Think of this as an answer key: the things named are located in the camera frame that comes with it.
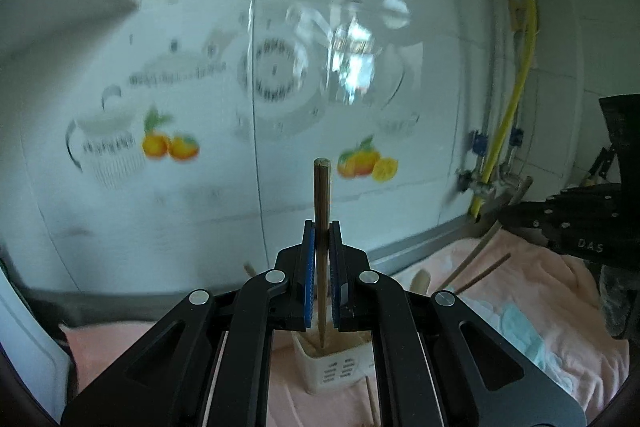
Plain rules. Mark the yellow gas pipe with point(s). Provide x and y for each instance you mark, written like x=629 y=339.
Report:
x=520 y=72

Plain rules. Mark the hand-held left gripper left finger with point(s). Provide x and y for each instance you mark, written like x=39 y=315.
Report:
x=310 y=277

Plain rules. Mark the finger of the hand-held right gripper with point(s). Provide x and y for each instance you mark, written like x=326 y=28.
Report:
x=530 y=214

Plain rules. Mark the pink printed towel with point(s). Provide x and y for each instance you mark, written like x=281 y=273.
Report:
x=550 y=307

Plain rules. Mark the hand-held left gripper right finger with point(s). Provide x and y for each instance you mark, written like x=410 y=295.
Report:
x=336 y=277

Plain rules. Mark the wooden chopstick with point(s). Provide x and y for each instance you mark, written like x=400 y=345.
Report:
x=482 y=272
x=421 y=281
x=371 y=399
x=472 y=254
x=321 y=197

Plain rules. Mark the white plastic utensil holder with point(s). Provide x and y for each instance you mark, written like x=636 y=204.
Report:
x=330 y=369

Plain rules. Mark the person's right hand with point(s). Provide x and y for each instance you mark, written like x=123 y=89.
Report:
x=616 y=302

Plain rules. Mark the white plastic board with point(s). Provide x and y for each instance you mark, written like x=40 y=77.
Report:
x=30 y=347

